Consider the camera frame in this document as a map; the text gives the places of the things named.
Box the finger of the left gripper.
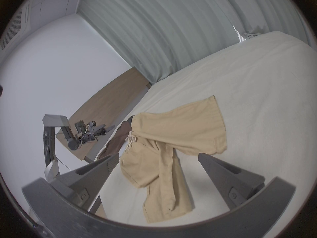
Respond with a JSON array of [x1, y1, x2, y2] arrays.
[[198, 153, 266, 208], [59, 155, 120, 209]]

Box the tan shorts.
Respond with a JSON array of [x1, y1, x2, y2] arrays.
[[120, 95, 228, 224]]

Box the bed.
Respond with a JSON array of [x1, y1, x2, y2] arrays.
[[56, 30, 317, 230]]

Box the brown garment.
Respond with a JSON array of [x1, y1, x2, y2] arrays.
[[98, 120, 133, 160]]

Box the grey-green curtain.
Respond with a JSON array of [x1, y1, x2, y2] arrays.
[[77, 0, 239, 82], [218, 0, 310, 44]]

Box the window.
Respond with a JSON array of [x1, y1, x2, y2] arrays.
[[233, 25, 246, 43]]

